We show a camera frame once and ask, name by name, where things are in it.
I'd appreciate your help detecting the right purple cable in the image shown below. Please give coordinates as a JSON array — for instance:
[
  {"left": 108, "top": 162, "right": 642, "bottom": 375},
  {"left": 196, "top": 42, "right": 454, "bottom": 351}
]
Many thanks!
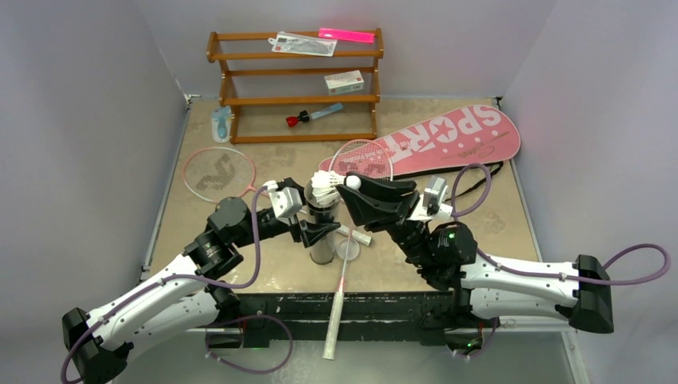
[{"left": 450, "top": 162, "right": 672, "bottom": 362}]

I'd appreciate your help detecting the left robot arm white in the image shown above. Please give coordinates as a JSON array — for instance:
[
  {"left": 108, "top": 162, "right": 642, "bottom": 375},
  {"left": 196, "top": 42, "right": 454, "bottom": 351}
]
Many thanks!
[{"left": 60, "top": 178, "right": 341, "bottom": 383}]

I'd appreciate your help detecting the red black blue marker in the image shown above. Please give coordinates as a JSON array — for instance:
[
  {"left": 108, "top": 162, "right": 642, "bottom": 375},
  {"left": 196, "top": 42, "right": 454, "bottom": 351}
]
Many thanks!
[{"left": 285, "top": 102, "right": 344, "bottom": 128}]

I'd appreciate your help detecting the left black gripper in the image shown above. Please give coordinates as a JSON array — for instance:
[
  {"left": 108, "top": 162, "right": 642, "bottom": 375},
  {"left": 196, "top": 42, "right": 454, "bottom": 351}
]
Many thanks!
[{"left": 233, "top": 179, "right": 339, "bottom": 248}]

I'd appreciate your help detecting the light blue white device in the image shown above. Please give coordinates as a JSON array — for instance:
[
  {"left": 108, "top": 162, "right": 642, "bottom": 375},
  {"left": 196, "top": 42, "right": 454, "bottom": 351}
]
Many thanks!
[{"left": 211, "top": 106, "right": 233, "bottom": 143}]

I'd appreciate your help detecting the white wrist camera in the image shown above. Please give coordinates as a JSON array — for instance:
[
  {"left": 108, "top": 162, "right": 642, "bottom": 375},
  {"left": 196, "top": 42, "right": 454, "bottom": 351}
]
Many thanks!
[
  {"left": 422, "top": 176, "right": 453, "bottom": 218},
  {"left": 264, "top": 178, "right": 305, "bottom": 225}
]

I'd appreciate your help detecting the white packaged item on shelf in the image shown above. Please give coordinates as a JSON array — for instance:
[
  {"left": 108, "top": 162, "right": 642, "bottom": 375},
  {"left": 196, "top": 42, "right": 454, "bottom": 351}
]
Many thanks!
[{"left": 268, "top": 31, "right": 338, "bottom": 57}]

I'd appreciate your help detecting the black shuttlecock tube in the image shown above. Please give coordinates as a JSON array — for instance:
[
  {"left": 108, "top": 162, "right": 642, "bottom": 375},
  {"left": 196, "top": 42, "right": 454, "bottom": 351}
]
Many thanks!
[{"left": 304, "top": 181, "right": 339, "bottom": 265}]

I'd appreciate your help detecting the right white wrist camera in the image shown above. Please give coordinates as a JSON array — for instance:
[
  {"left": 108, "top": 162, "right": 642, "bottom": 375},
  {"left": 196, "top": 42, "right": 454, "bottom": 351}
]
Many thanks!
[{"left": 422, "top": 176, "right": 453, "bottom": 218}]

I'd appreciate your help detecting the pink white badminton racket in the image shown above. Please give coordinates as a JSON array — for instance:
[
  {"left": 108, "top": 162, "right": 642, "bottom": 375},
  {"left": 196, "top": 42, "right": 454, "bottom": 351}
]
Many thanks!
[{"left": 322, "top": 139, "right": 393, "bottom": 360}]

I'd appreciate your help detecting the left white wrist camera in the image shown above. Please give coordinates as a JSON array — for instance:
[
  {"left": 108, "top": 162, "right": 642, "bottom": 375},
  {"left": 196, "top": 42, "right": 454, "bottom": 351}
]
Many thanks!
[{"left": 264, "top": 178, "right": 305, "bottom": 225}]

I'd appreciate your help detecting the pink fluorescent bar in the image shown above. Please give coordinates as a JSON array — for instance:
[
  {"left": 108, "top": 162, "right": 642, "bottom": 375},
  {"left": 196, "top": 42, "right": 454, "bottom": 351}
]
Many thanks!
[{"left": 318, "top": 28, "right": 375, "bottom": 44}]

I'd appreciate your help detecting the clear plastic tube lid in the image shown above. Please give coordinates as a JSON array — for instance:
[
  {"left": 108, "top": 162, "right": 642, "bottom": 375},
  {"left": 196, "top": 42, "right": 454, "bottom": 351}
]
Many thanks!
[{"left": 335, "top": 238, "right": 361, "bottom": 261}]

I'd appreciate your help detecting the pink badminton racket left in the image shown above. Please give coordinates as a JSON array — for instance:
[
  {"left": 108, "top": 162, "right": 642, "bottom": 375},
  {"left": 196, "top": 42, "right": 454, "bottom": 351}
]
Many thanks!
[{"left": 181, "top": 146, "right": 348, "bottom": 247}]

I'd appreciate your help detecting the wooden three-tier shelf rack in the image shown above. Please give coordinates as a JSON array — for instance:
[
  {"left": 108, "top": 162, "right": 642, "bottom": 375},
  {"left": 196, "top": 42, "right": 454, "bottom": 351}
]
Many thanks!
[{"left": 205, "top": 28, "right": 385, "bottom": 144}]

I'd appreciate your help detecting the pink sport racket bag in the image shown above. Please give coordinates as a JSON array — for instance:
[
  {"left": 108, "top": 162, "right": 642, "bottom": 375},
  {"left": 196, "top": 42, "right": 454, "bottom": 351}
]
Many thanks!
[{"left": 317, "top": 105, "right": 522, "bottom": 178}]

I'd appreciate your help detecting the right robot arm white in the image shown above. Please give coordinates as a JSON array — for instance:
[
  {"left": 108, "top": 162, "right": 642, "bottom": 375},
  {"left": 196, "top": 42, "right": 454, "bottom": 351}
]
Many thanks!
[{"left": 336, "top": 174, "right": 614, "bottom": 334}]

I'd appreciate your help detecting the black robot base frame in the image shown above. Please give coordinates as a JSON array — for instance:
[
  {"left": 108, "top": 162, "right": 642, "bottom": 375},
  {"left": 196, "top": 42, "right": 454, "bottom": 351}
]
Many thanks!
[{"left": 108, "top": 283, "right": 578, "bottom": 351}]

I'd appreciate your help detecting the white red small box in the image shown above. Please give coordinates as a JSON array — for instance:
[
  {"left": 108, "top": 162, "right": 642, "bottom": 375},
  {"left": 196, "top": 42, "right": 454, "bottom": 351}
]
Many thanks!
[{"left": 324, "top": 70, "right": 365, "bottom": 95}]

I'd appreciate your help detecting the white shuttlecock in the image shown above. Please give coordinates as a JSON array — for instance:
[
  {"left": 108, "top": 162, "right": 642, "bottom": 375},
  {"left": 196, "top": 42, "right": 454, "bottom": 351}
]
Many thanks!
[{"left": 310, "top": 170, "right": 361, "bottom": 207}]

